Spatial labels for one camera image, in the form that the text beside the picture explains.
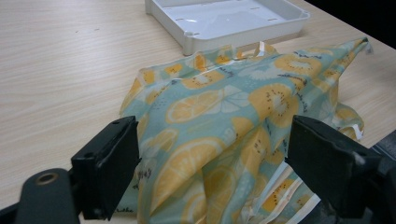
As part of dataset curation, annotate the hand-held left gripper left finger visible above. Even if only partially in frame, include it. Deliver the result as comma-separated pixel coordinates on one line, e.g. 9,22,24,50
70,115,141,221

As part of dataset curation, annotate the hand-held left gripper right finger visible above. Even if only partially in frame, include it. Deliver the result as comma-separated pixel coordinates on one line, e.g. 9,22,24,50
284,114,382,218

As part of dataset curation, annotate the fruit print drawstring bag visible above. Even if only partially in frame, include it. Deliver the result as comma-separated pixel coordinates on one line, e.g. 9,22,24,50
118,36,373,224

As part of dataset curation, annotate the white plastic tray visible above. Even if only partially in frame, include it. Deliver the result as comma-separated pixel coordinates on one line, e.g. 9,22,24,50
144,0,311,57

